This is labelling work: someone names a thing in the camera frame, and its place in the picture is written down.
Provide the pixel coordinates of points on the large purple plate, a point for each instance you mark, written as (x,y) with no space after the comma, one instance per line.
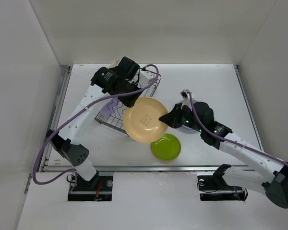
(110,107)

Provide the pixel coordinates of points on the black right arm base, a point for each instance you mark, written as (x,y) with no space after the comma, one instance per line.
(212,189)

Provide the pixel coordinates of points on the small purple plate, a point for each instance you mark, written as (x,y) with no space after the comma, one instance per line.
(189,124)

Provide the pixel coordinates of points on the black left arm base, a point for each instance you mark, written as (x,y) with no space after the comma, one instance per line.
(80,191)

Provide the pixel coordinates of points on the white cutlery holder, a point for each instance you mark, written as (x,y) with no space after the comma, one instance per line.
(114,63)

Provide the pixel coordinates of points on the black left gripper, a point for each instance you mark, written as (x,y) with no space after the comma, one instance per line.
(130,103)

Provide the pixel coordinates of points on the green plate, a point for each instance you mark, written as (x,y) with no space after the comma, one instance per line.
(167,148)

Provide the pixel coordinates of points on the orange plate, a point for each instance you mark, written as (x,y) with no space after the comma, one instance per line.
(165,162)

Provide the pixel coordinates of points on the beige plate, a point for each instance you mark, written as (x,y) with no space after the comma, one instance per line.
(141,122)

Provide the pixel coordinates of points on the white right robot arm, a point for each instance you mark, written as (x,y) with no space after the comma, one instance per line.
(270,174)

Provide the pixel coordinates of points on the grey wire dish rack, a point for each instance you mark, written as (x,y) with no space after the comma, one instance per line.
(115,121)

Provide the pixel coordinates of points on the aluminium table frame rail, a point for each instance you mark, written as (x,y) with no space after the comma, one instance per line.
(219,85)

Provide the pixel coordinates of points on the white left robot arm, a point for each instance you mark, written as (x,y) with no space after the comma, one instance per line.
(107,82)

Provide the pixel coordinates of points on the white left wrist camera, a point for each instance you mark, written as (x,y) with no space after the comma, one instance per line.
(145,78)

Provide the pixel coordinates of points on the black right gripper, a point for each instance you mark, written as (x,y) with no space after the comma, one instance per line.
(172,118)

